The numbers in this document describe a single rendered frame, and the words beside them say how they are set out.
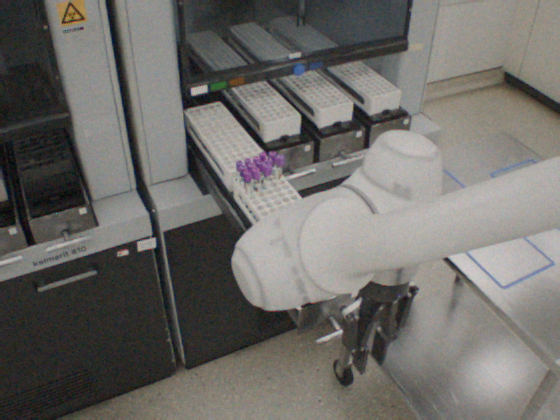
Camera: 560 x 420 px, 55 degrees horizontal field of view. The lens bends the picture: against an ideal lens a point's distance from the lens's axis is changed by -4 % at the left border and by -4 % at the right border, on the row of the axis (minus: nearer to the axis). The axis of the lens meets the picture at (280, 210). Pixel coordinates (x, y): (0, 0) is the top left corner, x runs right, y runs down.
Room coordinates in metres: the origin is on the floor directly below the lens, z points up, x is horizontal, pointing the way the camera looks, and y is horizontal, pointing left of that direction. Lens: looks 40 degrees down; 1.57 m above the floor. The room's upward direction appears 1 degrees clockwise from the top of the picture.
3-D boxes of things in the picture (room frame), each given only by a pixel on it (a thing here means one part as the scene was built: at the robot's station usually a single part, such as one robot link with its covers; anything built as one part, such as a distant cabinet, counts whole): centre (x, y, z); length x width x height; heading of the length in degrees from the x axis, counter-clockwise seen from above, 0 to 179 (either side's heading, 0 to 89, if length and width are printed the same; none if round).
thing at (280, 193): (0.83, -0.01, 0.83); 0.30 x 0.10 x 0.06; 28
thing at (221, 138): (1.11, 0.13, 0.83); 0.30 x 0.10 x 0.06; 27
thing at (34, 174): (0.97, 0.51, 0.85); 0.12 x 0.02 x 0.06; 118
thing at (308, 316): (0.95, 0.05, 0.78); 0.73 x 0.14 x 0.09; 27
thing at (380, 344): (0.57, -0.17, 0.80); 0.03 x 0.01 x 0.07; 28
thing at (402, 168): (0.55, -0.14, 1.13); 0.13 x 0.11 x 0.16; 127
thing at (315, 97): (1.38, -0.07, 0.83); 0.30 x 0.10 x 0.06; 27
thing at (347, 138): (1.50, -0.01, 0.78); 0.73 x 0.14 x 0.09; 27
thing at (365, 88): (1.45, -0.21, 0.83); 0.30 x 0.10 x 0.06; 27
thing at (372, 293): (0.56, -0.15, 0.95); 0.08 x 0.07 x 0.09; 118
